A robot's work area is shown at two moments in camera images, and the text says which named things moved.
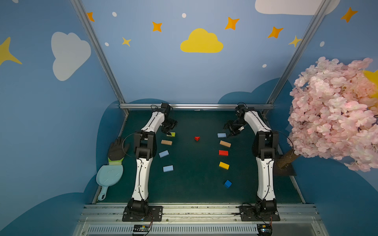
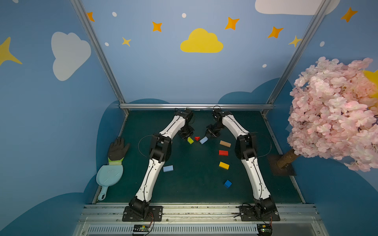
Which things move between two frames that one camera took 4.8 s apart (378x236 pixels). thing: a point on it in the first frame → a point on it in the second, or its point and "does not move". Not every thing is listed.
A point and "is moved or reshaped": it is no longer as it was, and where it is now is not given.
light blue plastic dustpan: x=107 y=175 does not move
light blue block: x=222 y=135 → x=204 y=140
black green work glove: x=117 y=151 does not move
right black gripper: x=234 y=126 → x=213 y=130
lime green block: x=173 y=134 is moved or reshaped
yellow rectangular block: x=224 y=165 does not move
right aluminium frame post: x=317 y=16 does not move
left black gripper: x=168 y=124 → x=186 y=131
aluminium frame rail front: x=106 y=220 does not move
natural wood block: x=224 y=143 does not move
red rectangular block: x=223 y=153 does not move
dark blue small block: x=228 y=184 does not move
